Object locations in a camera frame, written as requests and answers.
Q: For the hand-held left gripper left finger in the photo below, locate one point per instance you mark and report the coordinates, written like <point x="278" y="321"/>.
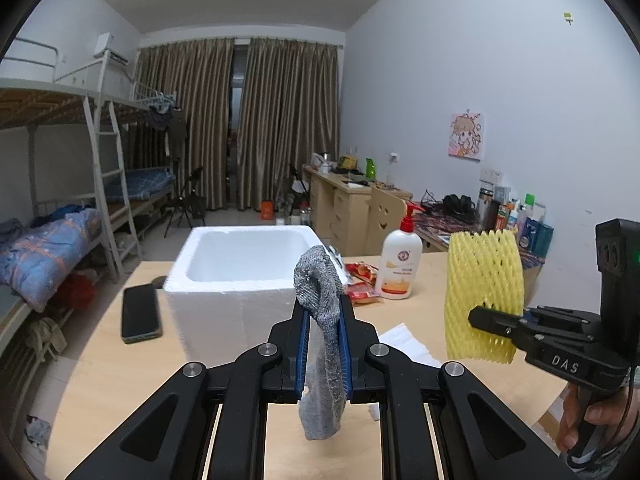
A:
<point x="300" y="350"/>

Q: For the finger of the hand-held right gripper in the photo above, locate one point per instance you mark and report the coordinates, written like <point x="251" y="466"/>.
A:
<point x="565" y="316"/>
<point x="492" y="322"/>

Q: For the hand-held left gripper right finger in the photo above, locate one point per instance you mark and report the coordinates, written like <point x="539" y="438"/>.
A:
<point x="346" y="350"/>

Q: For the yellow foam fruit net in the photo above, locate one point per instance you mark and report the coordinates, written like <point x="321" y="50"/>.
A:
<point x="482" y="285"/>

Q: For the grey knit sock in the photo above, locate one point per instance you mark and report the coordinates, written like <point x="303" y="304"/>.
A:
<point x="320" y="310"/>

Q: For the white paper tissue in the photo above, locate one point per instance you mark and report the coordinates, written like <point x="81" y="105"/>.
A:
<point x="407" y="347"/>

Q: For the white foam box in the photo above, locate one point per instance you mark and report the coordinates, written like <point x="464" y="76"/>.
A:
<point x="235" y="280"/>

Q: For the person's right hand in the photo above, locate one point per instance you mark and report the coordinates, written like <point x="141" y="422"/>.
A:
<point x="605" y="412"/>

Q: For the orange-red sausage packet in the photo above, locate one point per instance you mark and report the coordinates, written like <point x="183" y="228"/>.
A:
<point x="362" y="294"/>

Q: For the red snack packet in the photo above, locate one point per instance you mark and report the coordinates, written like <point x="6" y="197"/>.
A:
<point x="361" y="269"/>

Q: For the white lotion pump bottle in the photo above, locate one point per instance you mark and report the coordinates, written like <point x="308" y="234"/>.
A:
<point x="400" y="265"/>

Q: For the row of toiletry bottles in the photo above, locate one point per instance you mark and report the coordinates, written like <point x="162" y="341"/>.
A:
<point x="520" y="215"/>

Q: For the dark patterned desk mat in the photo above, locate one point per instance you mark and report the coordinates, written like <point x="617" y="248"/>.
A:
<point x="435" y="227"/>

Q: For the black headphones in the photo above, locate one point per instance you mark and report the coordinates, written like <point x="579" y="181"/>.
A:
<point x="457" y="203"/>

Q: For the wooden desk with drawers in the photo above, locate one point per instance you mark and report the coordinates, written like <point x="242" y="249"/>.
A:
<point x="340" y="215"/>

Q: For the wooden chair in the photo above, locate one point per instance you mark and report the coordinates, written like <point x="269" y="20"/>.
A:
<point x="385" y="215"/>

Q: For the orange bucket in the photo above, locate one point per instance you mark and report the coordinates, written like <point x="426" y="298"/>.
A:
<point x="267" y="210"/>

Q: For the black smartphone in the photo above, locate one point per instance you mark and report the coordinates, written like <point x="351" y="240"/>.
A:
<point x="141" y="312"/>

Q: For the green bottle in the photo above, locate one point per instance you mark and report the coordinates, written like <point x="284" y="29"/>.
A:
<point x="371" y="167"/>

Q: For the black folding chair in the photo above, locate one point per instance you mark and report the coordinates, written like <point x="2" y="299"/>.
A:
<point x="192" y="200"/>

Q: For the yellow box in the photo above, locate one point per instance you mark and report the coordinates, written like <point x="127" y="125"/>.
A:
<point x="347" y="162"/>

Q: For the white kettle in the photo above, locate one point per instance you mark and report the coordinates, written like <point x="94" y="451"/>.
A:
<point x="322" y="161"/>

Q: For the brown curtain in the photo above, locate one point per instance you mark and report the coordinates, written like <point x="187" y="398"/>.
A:
<point x="290" y="125"/>
<point x="185" y="125"/>

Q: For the blue plaid bedding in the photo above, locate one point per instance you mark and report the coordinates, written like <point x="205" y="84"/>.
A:
<point x="145" y="182"/>

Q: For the red bag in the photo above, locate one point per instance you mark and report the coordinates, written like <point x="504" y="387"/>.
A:
<point x="75" y="290"/>

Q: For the beige cloth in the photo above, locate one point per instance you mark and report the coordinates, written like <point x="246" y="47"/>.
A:
<point x="47" y="335"/>

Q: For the white metal ladder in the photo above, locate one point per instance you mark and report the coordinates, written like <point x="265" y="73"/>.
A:
<point x="112" y="170"/>

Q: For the dark hanging clothes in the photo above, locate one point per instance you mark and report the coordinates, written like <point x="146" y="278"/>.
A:
<point x="167" y="125"/>

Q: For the blue patterned quilt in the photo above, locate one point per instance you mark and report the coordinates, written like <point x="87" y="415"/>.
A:
<point x="50" y="250"/>

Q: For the grey-blue crumpled cloth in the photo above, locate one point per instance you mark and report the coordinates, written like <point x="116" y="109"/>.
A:
<point x="60" y="211"/>

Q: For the white metal bunk bed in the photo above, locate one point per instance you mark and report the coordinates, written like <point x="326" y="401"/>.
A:
<point x="50" y="105"/>
<point x="145" y="102"/>

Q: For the white air conditioner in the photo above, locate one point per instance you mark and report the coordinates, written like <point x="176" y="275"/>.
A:
<point x="110" y="47"/>

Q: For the white wall socket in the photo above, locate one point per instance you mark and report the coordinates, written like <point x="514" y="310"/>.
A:
<point x="492" y="176"/>

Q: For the pink cartoon wall poster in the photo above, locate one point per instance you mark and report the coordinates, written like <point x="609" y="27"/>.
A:
<point x="466" y="135"/>

